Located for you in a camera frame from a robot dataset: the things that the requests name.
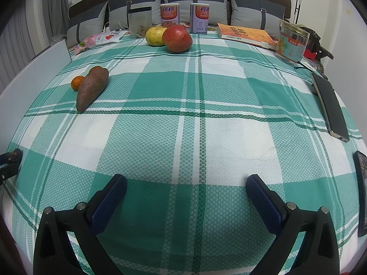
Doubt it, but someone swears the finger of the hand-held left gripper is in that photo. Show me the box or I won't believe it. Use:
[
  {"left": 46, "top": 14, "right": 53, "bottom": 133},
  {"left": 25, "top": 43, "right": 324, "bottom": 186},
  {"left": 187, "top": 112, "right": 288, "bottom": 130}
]
[
  {"left": 0, "top": 148, "right": 23, "bottom": 167},
  {"left": 0, "top": 164, "right": 20, "bottom": 184}
]

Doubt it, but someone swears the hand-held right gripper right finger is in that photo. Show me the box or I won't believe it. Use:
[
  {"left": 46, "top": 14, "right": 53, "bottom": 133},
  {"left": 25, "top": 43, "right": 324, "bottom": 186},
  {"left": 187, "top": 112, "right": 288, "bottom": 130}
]
[{"left": 245, "top": 174, "right": 341, "bottom": 275}]

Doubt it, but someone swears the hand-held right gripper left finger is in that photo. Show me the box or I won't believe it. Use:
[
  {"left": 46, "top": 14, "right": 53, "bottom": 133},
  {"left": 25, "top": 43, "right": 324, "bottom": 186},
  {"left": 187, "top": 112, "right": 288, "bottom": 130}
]
[{"left": 32, "top": 173, "right": 128, "bottom": 275}]

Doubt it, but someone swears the white cardboard box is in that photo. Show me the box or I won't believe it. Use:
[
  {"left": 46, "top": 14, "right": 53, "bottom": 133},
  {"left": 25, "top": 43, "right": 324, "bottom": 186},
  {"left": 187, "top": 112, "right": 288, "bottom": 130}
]
[{"left": 0, "top": 39, "right": 73, "bottom": 152}]

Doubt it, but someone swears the small orange tangerine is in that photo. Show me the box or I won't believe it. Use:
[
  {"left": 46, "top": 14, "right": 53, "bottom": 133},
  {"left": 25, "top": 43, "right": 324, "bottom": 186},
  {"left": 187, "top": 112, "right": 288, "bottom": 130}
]
[{"left": 71, "top": 76, "right": 86, "bottom": 91}]

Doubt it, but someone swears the long purple sweet potato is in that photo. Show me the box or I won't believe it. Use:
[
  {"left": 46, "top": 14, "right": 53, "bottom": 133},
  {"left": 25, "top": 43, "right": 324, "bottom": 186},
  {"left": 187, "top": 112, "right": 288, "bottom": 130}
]
[{"left": 76, "top": 67, "right": 110, "bottom": 113}]

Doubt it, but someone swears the yellow apple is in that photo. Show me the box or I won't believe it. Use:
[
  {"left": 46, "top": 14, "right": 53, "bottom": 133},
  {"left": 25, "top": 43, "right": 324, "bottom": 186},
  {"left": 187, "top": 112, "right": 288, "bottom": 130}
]
[{"left": 145, "top": 26, "right": 168, "bottom": 47}]

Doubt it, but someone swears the red apple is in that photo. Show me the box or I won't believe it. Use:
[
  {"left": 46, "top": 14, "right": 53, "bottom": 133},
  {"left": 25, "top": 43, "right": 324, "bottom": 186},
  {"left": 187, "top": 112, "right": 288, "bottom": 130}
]
[{"left": 162, "top": 25, "right": 193, "bottom": 54}]

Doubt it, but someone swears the black smartphone with lit screen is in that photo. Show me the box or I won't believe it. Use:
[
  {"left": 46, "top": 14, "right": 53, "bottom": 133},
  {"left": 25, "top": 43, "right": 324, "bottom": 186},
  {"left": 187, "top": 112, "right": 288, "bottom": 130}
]
[{"left": 353, "top": 150, "right": 367, "bottom": 238}]

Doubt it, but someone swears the green checked blanket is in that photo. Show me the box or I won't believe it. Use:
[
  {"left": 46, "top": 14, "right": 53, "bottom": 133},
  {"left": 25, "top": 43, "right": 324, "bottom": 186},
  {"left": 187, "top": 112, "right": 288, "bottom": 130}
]
[{"left": 6, "top": 30, "right": 363, "bottom": 275}]

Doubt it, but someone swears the white pleated curtain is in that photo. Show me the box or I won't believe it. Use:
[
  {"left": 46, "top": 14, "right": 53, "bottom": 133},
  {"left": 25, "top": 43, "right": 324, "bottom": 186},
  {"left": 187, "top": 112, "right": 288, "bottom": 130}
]
[{"left": 0, "top": 4, "right": 53, "bottom": 91}]

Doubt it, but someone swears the large black phone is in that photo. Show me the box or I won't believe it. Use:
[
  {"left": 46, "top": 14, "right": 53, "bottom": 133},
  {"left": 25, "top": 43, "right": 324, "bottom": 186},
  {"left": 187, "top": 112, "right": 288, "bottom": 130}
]
[{"left": 310, "top": 72, "right": 350, "bottom": 143}]

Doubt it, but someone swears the pink snack packet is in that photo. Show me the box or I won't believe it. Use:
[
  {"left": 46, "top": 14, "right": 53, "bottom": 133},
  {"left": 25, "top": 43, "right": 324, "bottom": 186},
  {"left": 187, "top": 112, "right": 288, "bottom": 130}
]
[{"left": 75, "top": 36, "right": 100, "bottom": 55}]

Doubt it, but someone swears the white snack packet with hearts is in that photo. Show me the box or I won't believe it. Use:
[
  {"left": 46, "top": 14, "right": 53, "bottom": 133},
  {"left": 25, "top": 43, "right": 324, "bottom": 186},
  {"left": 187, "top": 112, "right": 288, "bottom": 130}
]
[{"left": 95, "top": 32, "right": 124, "bottom": 45}]

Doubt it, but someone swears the brown headboard panel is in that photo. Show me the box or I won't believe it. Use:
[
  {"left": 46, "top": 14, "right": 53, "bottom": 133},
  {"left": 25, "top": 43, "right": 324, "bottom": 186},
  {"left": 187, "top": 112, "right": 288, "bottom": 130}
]
[{"left": 69, "top": 0, "right": 161, "bottom": 18}]

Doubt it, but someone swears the green tin can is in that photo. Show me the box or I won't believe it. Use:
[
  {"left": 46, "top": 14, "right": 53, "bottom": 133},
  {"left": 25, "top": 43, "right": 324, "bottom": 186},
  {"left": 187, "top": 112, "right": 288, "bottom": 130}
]
[{"left": 276, "top": 21, "right": 310, "bottom": 64}]

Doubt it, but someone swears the orange book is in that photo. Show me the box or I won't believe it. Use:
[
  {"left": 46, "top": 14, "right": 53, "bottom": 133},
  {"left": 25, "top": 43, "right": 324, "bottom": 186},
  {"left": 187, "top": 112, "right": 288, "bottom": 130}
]
[{"left": 217, "top": 23, "right": 278, "bottom": 49}]

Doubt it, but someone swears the dark bag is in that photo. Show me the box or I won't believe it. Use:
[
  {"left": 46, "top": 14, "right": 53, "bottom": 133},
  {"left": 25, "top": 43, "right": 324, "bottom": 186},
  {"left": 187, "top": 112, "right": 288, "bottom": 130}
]
[{"left": 298, "top": 26, "right": 335, "bottom": 61}]

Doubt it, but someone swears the clear jar with black lid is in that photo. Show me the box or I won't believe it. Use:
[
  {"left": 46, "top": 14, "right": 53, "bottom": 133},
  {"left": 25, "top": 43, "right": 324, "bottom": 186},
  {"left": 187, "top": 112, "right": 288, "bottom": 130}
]
[{"left": 128, "top": 4, "right": 152, "bottom": 39}]

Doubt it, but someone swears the white door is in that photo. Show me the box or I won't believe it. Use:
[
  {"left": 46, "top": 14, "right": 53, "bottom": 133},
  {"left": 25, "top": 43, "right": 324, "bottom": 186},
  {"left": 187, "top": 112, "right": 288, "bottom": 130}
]
[{"left": 297, "top": 0, "right": 339, "bottom": 32}]

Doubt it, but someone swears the black cord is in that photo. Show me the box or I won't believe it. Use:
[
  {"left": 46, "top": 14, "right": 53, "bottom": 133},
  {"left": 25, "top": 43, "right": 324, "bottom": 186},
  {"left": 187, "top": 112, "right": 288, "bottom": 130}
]
[{"left": 294, "top": 61, "right": 316, "bottom": 71}]

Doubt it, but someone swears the white charger with cable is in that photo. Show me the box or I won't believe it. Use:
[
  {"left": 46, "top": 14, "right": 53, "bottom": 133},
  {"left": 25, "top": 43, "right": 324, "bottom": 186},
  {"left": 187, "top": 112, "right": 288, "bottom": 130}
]
[{"left": 103, "top": 20, "right": 130, "bottom": 34}]

